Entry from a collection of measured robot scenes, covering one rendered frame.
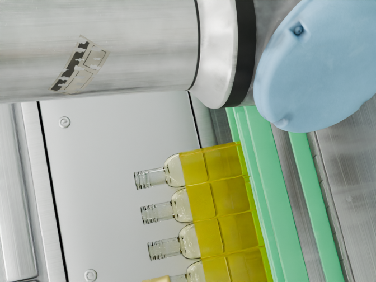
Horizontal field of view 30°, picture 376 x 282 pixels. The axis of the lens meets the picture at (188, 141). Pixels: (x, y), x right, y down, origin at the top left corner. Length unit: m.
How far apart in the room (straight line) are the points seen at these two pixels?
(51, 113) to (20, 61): 0.86
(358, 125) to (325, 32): 0.57
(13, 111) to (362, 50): 0.93
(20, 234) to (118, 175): 0.20
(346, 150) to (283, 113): 0.53
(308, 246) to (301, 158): 0.13
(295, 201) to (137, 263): 0.35
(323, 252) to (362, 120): 0.20
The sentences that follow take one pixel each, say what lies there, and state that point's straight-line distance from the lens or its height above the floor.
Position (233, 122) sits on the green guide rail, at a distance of 1.20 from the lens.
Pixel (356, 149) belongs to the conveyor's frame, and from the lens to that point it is 1.03.
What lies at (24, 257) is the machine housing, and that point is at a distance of 1.27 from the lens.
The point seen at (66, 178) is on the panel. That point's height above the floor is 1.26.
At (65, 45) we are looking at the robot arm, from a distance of 0.46.
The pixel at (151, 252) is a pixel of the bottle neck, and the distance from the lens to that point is 1.10.
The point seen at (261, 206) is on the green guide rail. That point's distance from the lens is 1.08.
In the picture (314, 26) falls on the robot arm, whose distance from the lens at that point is 0.46.
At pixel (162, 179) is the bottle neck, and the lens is 1.13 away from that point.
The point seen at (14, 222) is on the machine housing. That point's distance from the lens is 1.28.
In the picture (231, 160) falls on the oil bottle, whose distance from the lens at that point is 1.12.
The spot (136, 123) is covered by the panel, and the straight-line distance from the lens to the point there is 1.29.
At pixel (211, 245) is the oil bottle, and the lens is 1.09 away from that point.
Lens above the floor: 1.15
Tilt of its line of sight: 5 degrees down
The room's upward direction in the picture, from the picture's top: 101 degrees counter-clockwise
